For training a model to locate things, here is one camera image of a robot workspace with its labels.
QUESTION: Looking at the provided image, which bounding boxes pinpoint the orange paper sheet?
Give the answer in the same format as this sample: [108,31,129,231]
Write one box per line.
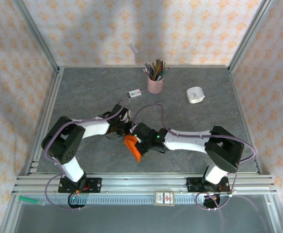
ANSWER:
[123,134,142,163]

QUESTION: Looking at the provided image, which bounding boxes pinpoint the black white printed card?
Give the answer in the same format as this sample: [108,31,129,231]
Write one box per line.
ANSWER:
[126,89,142,99]

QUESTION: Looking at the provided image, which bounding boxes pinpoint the pink pen cup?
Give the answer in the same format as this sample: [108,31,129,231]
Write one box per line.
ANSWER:
[147,72,165,94]

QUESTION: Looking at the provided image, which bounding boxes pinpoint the dark grey pen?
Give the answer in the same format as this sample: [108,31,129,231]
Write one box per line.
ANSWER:
[144,62,155,80]

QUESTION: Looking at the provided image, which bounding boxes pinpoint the teal green pen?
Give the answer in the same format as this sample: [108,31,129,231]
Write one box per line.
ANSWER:
[158,67,170,80]

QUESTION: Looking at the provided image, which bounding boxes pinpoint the brown pencil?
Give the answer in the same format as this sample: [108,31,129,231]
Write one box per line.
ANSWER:
[155,58,162,78]

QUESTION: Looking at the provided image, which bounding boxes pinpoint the green marker pen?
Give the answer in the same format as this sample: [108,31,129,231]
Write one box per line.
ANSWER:
[17,196,47,207]

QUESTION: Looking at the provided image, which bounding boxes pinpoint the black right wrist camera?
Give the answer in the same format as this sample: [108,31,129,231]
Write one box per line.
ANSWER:
[130,122,157,144]

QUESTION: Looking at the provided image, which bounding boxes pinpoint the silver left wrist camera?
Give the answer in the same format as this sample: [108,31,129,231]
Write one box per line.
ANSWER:
[121,110,134,122]

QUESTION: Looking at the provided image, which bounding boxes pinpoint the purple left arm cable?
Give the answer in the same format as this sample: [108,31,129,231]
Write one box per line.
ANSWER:
[43,99,130,212]

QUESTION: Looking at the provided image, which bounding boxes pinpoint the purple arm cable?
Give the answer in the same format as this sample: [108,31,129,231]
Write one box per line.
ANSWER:
[43,99,130,212]
[131,103,257,212]

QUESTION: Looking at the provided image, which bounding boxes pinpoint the wide aluminium base rail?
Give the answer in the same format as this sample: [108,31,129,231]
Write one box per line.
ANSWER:
[12,173,277,195]

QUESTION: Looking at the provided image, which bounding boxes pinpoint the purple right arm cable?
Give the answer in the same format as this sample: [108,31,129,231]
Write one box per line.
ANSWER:
[131,103,257,212]

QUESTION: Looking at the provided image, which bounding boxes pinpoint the label tag on rail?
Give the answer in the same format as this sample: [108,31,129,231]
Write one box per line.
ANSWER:
[154,191,175,207]

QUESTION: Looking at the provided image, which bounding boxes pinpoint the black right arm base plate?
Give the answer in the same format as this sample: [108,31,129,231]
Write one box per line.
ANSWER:
[185,176,230,194]

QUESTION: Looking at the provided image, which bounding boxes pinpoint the grey slotted cable duct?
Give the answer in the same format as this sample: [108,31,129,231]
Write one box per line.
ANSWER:
[38,195,232,204]

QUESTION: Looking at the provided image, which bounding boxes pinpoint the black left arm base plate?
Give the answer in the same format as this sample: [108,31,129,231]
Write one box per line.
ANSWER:
[58,178,102,194]

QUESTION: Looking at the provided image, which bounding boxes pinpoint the red orange base wires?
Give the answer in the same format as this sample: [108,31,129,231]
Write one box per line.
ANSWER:
[211,184,229,195]
[72,185,92,196]

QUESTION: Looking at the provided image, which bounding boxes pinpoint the aluminium table side rail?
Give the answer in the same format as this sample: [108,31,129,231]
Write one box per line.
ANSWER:
[25,67,65,175]
[228,67,265,175]

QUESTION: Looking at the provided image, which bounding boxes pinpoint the aluminium frame post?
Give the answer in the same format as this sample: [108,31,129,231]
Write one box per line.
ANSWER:
[227,0,274,72]
[12,0,61,73]

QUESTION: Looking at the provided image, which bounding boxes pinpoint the aluminium frame leg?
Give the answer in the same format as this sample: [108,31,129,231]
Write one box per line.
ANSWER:
[264,194,283,233]
[0,195,22,233]

